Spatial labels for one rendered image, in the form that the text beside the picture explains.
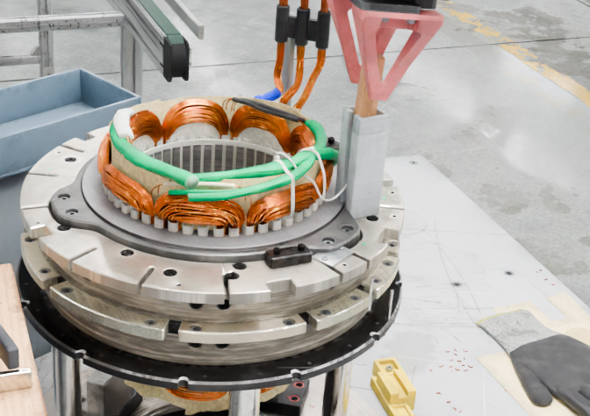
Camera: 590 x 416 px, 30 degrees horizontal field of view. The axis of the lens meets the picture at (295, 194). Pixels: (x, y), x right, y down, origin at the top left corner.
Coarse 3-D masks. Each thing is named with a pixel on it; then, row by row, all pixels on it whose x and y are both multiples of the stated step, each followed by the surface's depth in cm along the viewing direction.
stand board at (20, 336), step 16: (0, 272) 85; (0, 288) 83; (16, 288) 83; (0, 304) 81; (16, 304) 81; (0, 320) 79; (16, 320) 79; (16, 336) 77; (0, 368) 74; (32, 368) 74; (32, 384) 73; (0, 400) 71; (16, 400) 71; (32, 400) 71
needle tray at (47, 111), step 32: (0, 96) 117; (32, 96) 120; (64, 96) 123; (96, 96) 123; (128, 96) 118; (0, 128) 117; (32, 128) 108; (64, 128) 111; (96, 128) 114; (0, 160) 107; (32, 160) 110; (0, 192) 110; (0, 224) 112; (0, 256) 113; (32, 352) 122
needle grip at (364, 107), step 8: (384, 64) 85; (360, 80) 86; (360, 88) 86; (360, 96) 86; (368, 96) 86; (360, 104) 86; (368, 104) 86; (376, 104) 87; (360, 112) 86; (368, 112) 86; (376, 112) 87
